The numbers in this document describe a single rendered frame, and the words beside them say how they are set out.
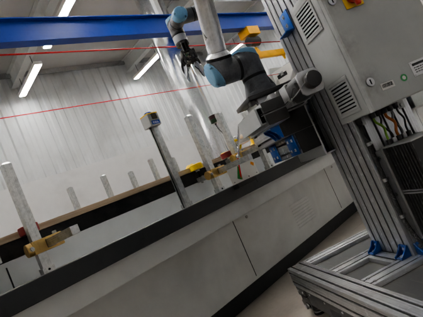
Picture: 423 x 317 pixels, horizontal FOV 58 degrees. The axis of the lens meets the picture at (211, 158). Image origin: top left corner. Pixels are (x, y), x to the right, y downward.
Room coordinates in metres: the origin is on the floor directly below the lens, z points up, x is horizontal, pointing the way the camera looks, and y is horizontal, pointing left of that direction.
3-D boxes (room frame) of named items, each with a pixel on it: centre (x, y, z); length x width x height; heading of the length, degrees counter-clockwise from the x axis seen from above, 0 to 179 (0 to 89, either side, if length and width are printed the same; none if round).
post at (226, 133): (2.33, -0.15, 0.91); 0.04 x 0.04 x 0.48; 45
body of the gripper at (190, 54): (2.02, -0.11, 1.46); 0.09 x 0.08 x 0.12; 11
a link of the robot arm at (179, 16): (1.93, -0.15, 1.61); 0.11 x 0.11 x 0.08; 18
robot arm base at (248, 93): (1.75, -0.33, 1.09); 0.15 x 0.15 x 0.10
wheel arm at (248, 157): (2.14, -0.03, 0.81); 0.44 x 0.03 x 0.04; 45
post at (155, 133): (1.97, 0.21, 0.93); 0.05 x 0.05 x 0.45; 45
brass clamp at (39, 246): (1.46, 0.72, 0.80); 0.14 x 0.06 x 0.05; 135
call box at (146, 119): (1.97, 0.21, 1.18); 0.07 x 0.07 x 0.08; 45
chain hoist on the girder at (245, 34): (7.20, -1.63, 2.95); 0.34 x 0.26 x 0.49; 131
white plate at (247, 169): (2.29, -0.14, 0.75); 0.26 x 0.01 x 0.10; 135
